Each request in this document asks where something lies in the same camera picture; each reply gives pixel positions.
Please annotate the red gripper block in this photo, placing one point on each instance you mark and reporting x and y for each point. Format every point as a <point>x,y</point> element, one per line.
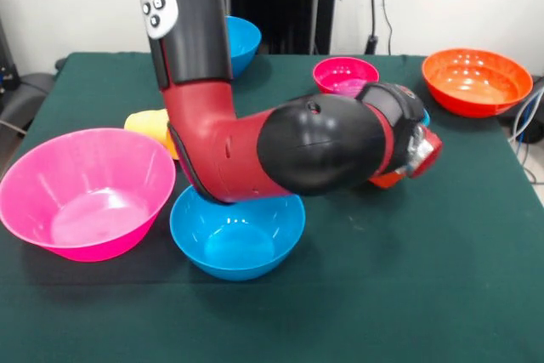
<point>431,150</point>

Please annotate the blue plastic cup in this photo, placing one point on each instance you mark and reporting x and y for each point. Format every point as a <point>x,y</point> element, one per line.
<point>426,118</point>

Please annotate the small red-orange plastic bowl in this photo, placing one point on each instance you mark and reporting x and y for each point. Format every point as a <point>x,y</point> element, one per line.
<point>384,181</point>

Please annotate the large orange plastic bowl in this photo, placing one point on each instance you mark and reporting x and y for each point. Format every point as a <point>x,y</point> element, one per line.
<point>476,82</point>

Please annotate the small magenta plastic bowl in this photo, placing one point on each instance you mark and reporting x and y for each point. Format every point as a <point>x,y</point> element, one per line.
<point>336,72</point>

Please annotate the blue plastic bowl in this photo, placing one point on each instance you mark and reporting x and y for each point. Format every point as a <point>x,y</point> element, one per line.
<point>244,48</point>
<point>238,244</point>

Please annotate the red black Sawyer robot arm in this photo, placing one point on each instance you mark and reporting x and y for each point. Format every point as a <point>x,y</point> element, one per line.
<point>204,133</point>

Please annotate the dark green tablecloth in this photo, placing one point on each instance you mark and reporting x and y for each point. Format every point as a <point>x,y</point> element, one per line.
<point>361,252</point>

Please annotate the yellow plastic cup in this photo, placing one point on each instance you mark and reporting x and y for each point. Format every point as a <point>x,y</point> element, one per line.
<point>146,125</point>

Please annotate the large pink plastic bowl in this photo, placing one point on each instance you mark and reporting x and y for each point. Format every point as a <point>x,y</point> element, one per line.
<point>85,193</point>

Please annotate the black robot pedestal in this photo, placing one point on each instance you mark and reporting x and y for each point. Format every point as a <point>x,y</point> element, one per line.
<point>289,6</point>

